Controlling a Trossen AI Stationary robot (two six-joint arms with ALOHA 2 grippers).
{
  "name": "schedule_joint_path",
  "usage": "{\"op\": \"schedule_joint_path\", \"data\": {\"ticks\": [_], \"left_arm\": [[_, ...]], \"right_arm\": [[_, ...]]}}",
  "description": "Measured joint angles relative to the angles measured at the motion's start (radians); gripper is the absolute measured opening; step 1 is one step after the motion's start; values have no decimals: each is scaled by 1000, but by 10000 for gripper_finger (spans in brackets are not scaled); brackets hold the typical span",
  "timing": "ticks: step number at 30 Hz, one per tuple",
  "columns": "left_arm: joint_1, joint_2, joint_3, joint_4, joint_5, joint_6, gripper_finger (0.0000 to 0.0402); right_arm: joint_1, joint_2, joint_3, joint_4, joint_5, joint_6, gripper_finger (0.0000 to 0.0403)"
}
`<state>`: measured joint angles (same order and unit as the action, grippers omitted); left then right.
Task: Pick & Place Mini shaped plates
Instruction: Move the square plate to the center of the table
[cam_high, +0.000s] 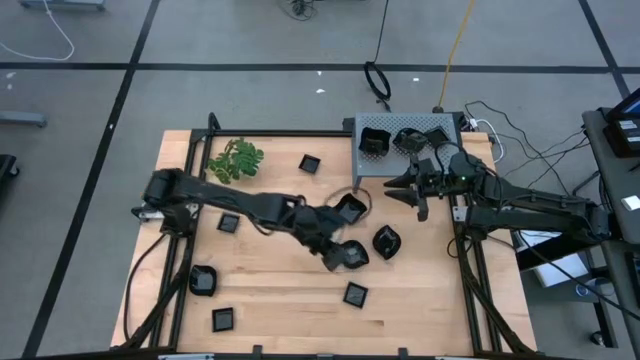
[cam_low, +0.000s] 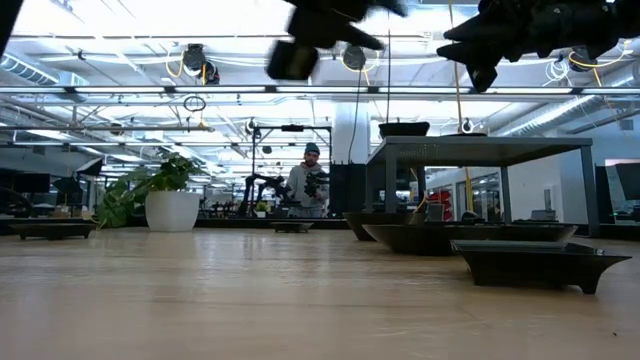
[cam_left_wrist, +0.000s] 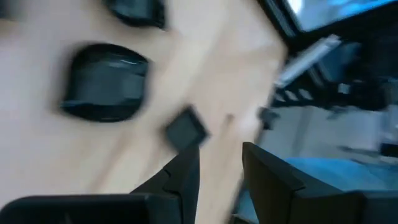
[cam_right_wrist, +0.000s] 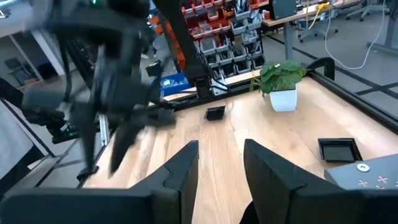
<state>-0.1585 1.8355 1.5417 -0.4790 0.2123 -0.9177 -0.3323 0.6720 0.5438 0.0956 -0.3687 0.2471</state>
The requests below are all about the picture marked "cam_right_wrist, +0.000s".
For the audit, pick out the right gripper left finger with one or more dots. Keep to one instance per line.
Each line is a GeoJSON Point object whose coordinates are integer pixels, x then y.
{"type": "Point", "coordinates": [168, 202]}

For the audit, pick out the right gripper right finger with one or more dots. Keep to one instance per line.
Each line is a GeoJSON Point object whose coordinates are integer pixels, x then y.
{"type": "Point", "coordinates": [280, 193]}

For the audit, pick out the wooden desk grey legs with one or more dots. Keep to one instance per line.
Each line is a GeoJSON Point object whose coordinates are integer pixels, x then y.
{"type": "Point", "coordinates": [311, 12]}

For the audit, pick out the small square black plate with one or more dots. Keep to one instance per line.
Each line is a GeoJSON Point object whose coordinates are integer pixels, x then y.
{"type": "Point", "coordinates": [215, 112]}
{"type": "Point", "coordinates": [339, 151]}

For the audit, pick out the grey box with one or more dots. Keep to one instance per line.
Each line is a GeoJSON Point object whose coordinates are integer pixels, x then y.
{"type": "Point", "coordinates": [283, 8]}

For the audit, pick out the green plant in white pot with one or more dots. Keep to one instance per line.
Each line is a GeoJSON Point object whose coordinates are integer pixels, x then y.
{"type": "Point", "coordinates": [281, 81]}

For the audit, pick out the black table frame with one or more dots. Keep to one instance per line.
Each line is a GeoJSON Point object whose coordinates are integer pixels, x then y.
{"type": "Point", "coordinates": [357, 102]}

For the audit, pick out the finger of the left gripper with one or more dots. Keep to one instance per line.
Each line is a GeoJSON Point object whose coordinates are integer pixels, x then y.
{"type": "Point", "coordinates": [88, 140]}
{"type": "Point", "coordinates": [126, 143]}

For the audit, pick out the grey perforated metal shelf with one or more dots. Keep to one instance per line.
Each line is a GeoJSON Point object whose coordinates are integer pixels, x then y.
{"type": "Point", "coordinates": [373, 177]}

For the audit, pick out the grey desk leg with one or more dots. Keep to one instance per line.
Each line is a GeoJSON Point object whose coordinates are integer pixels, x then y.
{"type": "Point", "coordinates": [388, 28]}

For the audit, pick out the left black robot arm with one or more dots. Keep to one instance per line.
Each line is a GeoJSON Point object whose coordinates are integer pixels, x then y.
{"type": "Point", "coordinates": [93, 25]}

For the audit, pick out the silver washer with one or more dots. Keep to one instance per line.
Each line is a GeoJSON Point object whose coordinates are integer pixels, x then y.
{"type": "Point", "coordinates": [363, 167]}

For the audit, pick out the parts bin rack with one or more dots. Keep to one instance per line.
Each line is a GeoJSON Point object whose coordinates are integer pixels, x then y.
{"type": "Point", "coordinates": [224, 37]}

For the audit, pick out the blue plastic box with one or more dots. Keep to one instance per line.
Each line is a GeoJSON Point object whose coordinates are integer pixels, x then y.
{"type": "Point", "coordinates": [172, 83]}

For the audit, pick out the silver aluminium extrusion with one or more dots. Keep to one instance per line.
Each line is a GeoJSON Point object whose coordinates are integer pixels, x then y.
{"type": "Point", "coordinates": [219, 84]}

